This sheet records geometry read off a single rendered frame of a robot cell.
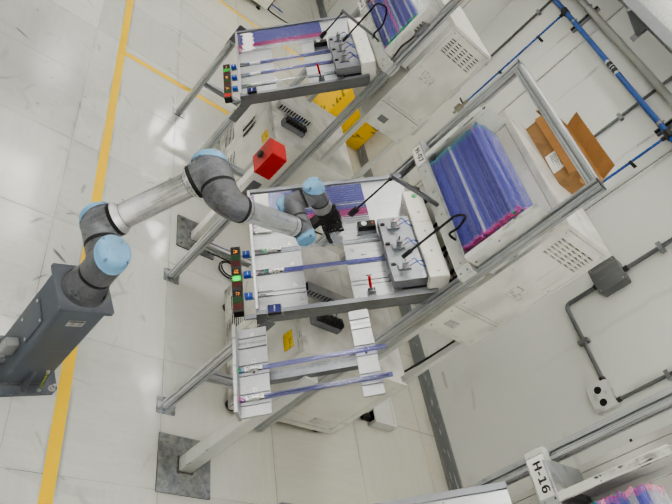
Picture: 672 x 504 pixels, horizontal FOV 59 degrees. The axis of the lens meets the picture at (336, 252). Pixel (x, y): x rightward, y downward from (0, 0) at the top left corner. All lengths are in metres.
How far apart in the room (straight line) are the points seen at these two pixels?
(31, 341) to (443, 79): 2.43
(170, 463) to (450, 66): 2.43
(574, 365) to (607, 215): 0.91
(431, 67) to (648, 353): 1.88
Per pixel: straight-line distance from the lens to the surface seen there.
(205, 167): 1.97
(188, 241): 3.43
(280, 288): 2.36
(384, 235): 2.45
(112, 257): 1.99
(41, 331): 2.23
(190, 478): 2.71
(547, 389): 3.69
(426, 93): 3.52
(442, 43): 3.38
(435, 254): 2.38
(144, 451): 2.66
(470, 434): 3.93
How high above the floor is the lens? 2.16
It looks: 30 degrees down
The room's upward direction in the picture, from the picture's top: 49 degrees clockwise
